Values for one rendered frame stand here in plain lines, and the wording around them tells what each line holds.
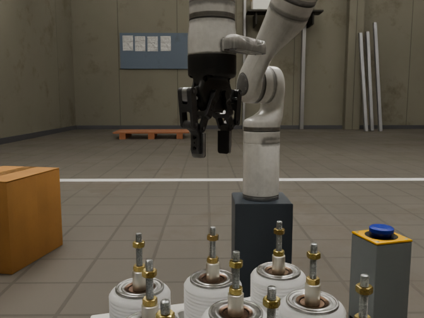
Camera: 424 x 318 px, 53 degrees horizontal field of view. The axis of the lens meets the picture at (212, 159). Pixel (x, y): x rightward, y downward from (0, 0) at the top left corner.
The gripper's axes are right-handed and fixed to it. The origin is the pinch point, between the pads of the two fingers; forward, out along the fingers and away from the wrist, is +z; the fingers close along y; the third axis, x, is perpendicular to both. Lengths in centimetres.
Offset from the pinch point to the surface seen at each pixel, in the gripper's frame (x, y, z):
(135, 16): -610, -581, -182
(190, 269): -45, -50, 47
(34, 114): -587, -332, 10
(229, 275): 1.6, -2.8, 21.7
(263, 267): 4.7, -8.9, 21.6
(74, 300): -57, -14, 47
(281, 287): 9.7, -5.7, 22.7
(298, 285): 11.7, -8.1, 22.8
